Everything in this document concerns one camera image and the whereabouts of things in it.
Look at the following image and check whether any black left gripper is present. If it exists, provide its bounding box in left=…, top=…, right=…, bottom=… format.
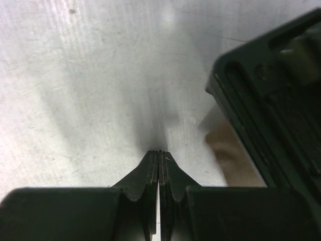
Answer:
left=206, top=9, right=320, bottom=208

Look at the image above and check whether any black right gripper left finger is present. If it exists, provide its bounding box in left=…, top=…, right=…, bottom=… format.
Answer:
left=1, top=151, right=160, bottom=240

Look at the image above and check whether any tan sock with striped cuff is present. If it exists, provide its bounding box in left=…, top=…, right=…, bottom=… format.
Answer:
left=205, top=121, right=266, bottom=187

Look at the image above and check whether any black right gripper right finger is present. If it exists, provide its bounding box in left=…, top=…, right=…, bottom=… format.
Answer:
left=158, top=152, right=320, bottom=240

